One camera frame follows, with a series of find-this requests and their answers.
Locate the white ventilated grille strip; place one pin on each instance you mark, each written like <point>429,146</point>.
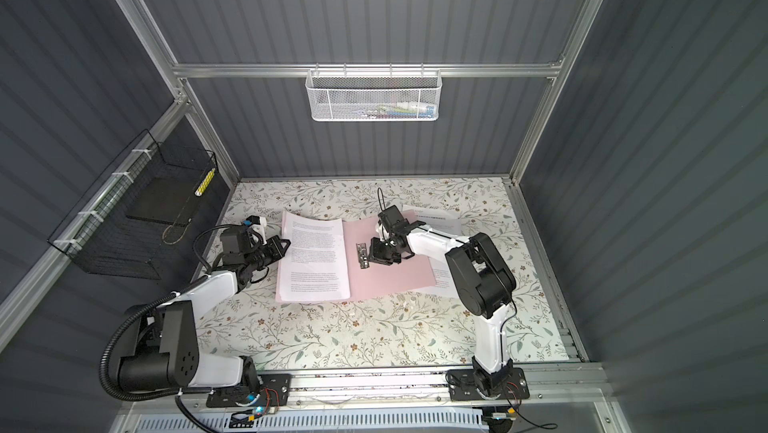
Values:
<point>450,419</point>

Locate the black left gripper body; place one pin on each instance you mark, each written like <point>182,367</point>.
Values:
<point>249,261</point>

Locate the white sheet with XDOF header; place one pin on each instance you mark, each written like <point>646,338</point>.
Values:
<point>449,223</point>

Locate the white printed paper sheet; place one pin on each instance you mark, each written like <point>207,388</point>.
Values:
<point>314,269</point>

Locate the silver folder clip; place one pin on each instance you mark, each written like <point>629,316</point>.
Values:
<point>362,255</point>

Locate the floral patterned table mat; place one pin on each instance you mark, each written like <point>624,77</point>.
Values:
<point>404,329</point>

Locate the aluminium frame corner post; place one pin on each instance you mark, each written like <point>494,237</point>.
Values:
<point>576,40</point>

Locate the white wire mesh basket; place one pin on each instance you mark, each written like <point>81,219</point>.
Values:
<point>334,98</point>

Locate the black wire wall basket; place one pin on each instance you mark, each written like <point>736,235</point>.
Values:
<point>141,222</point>

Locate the black pad in basket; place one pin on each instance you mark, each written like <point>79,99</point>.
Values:
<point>166,201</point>

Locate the pens in white basket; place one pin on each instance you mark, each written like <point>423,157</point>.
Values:
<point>408,110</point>

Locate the pink file folder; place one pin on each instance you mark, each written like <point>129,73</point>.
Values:
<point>381,280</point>

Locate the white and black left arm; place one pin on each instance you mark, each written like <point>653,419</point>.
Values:
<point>155,351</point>

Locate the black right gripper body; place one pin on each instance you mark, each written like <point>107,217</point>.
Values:
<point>385,252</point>

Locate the aluminium horizontal back bar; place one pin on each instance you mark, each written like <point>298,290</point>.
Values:
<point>295,70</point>

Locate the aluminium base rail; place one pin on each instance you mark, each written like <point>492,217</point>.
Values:
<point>565,382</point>

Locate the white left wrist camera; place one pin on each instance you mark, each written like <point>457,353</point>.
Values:
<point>256,224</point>

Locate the yellow marker pen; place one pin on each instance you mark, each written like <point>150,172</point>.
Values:
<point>205,182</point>

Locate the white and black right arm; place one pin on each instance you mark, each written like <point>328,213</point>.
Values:
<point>482,279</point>

